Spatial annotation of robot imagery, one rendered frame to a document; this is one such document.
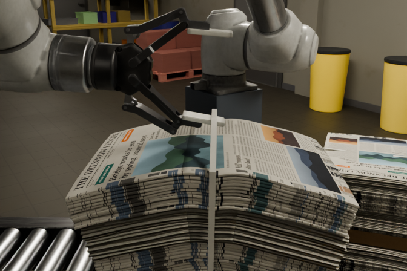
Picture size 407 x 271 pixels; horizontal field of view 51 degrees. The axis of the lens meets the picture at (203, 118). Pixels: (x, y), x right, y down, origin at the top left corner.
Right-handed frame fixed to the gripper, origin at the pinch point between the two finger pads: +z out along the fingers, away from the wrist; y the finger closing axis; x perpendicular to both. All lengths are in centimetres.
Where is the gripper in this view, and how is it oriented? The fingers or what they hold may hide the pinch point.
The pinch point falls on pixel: (221, 76)
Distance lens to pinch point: 69.1
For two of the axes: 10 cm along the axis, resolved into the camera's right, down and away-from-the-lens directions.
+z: 10.0, 0.9, 0.0
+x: -0.3, 3.2, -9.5
